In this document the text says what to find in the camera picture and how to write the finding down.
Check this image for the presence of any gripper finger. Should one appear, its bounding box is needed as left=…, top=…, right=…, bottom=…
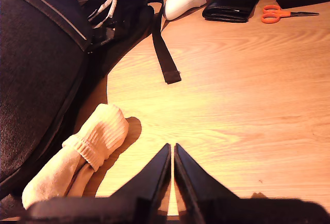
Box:
left=174, top=143, right=239, bottom=224
left=111, top=143, right=172, bottom=224

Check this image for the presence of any white sock pair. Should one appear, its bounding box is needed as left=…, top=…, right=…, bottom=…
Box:
left=22, top=103, right=129, bottom=210

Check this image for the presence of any grey fabric backpack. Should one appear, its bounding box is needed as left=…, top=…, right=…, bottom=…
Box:
left=0, top=0, right=182, bottom=221

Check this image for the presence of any black leather wallet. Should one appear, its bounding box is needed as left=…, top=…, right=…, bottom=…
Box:
left=202, top=0, right=261, bottom=23

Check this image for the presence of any white coiled cable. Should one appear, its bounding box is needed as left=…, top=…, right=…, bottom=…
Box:
left=87, top=0, right=119, bottom=28

